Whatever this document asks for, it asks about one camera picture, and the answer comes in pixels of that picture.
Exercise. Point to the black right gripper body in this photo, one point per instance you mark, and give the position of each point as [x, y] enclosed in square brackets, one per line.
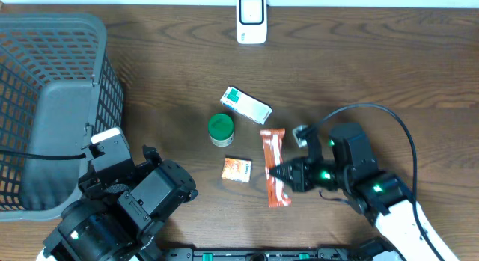
[323, 174]

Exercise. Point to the red chocolate bar wrapper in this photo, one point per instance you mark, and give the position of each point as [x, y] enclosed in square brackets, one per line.
[272, 146]

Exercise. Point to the small orange snack packet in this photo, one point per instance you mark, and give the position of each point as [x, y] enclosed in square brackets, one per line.
[238, 170]

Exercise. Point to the green lid jar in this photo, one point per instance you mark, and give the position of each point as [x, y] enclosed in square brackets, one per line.
[221, 130]

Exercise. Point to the white green carton box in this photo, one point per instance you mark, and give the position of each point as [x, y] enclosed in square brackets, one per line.
[246, 105]

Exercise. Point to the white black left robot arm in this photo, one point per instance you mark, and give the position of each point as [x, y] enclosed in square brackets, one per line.
[119, 220]

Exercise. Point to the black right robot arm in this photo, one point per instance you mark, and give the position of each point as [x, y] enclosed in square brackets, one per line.
[381, 196]

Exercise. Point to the white barcode scanner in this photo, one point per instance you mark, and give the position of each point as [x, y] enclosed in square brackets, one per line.
[251, 21]

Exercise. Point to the grey plastic basket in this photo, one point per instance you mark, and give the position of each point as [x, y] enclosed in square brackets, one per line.
[58, 89]

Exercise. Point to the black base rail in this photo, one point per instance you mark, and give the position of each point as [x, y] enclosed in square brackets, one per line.
[338, 254]

